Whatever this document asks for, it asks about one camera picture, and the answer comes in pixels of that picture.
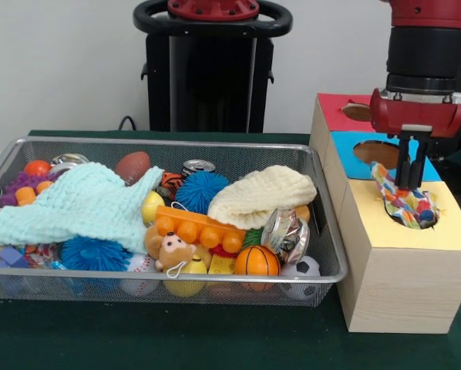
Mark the toy soccer ball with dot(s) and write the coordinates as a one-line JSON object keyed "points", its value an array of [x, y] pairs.
{"points": [[305, 270]]}

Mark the wooden box with three holes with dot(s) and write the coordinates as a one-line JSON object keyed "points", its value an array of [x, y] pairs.
{"points": [[400, 285]]}

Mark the orange toy building brick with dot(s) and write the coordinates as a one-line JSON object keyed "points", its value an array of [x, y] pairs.
{"points": [[199, 229]]}

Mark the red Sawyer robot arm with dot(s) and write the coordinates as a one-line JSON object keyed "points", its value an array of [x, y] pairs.
{"points": [[427, 46]]}

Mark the small blue spiky ball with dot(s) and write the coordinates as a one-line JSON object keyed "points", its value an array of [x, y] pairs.
{"points": [[201, 192]]}

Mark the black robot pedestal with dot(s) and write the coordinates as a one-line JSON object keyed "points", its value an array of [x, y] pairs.
{"points": [[199, 96]]}

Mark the dark green table cloth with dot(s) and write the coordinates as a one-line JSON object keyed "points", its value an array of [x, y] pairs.
{"points": [[215, 339]]}

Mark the light blue knitted cloth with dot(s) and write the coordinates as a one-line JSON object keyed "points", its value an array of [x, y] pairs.
{"points": [[72, 204]]}

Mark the crushed silver foil can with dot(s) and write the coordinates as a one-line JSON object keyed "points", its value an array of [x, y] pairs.
{"points": [[286, 235]]}

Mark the brown plush monkey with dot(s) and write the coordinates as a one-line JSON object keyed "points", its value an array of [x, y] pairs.
{"points": [[172, 250]]}

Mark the large blue spiky ball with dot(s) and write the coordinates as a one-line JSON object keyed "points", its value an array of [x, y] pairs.
{"points": [[91, 252]]}

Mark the orange toy basketball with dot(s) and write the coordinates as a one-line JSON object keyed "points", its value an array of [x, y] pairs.
{"points": [[257, 260]]}

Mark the brown toy football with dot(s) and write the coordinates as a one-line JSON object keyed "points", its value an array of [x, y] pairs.
{"points": [[132, 163]]}

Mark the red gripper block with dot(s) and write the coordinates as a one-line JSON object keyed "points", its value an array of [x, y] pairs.
{"points": [[419, 115]]}

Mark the shallow metal mesh bin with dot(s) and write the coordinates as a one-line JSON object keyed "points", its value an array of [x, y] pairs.
{"points": [[99, 293]]}

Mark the cream knitted cloth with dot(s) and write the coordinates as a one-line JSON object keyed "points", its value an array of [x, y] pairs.
{"points": [[261, 196]]}

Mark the colourful confetti paper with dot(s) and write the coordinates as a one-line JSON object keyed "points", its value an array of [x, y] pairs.
{"points": [[404, 206]]}

